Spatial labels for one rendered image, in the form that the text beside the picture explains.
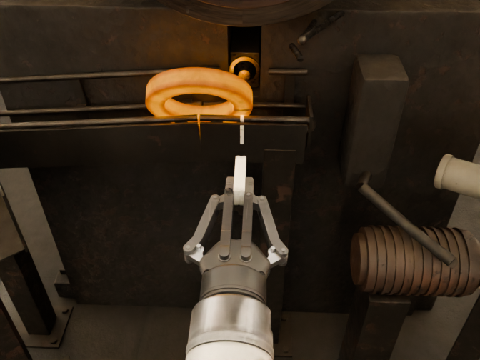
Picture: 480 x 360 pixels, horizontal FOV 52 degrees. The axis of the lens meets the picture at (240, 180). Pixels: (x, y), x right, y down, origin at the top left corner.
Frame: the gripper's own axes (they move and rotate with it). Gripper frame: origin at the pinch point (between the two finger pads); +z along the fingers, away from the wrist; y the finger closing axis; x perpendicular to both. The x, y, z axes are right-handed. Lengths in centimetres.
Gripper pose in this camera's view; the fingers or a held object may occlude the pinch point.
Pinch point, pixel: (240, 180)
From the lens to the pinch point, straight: 68.2
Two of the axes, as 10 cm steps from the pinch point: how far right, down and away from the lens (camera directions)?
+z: 0.4, -7.1, 7.0
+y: 10.0, 0.3, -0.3
